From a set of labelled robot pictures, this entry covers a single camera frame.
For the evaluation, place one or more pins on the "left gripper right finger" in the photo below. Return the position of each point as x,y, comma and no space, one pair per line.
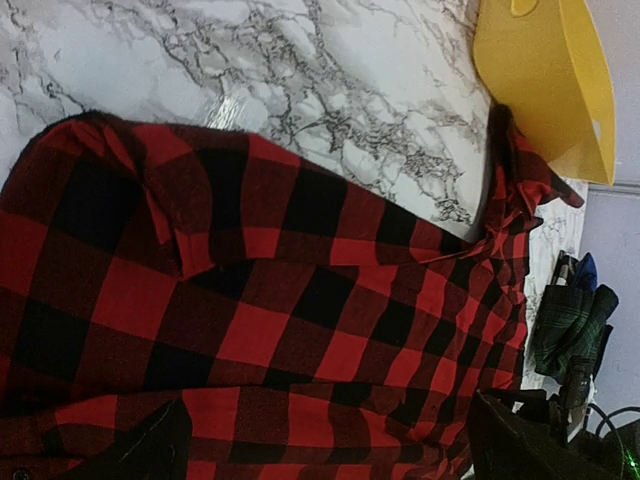
524,435

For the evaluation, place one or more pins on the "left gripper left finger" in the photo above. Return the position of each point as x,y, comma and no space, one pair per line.
156,448

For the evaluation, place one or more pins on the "dark green plaid skirt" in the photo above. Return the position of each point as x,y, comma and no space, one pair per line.
570,322

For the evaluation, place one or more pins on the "red black plaid shirt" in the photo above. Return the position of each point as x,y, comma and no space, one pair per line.
310,328

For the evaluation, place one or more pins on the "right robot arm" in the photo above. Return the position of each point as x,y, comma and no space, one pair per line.
570,431

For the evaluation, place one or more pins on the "folded blue garment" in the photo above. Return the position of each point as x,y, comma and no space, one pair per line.
585,274

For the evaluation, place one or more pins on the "yellow plastic basket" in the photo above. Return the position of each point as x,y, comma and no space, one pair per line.
544,60

